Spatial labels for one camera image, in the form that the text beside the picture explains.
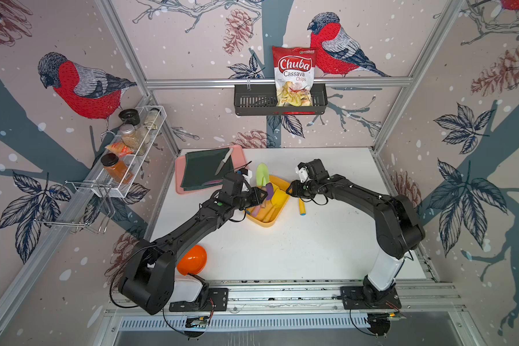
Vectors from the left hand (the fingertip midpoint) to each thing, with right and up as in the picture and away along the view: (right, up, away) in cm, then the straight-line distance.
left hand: (270, 190), depth 82 cm
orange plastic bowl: (-29, -27, -1) cm, 40 cm away
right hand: (+9, -1, +11) cm, 14 cm away
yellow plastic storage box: (-1, -12, +13) cm, 17 cm away
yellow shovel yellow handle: (+4, -5, +17) cm, 18 cm away
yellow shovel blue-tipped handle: (+15, -9, +14) cm, 22 cm away
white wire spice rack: (-52, +5, -13) cm, 53 cm away
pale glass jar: (-48, +28, +2) cm, 55 cm away
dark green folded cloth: (-37, +9, +33) cm, 50 cm away
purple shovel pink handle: (0, -4, +21) cm, 21 cm away
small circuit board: (-25, -43, -11) cm, 51 cm away
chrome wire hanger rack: (-53, -2, -23) cm, 58 cm away
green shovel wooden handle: (-3, +5, +4) cm, 7 cm away
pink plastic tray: (-18, +14, +37) cm, 44 cm away
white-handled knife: (-24, +12, +32) cm, 42 cm away
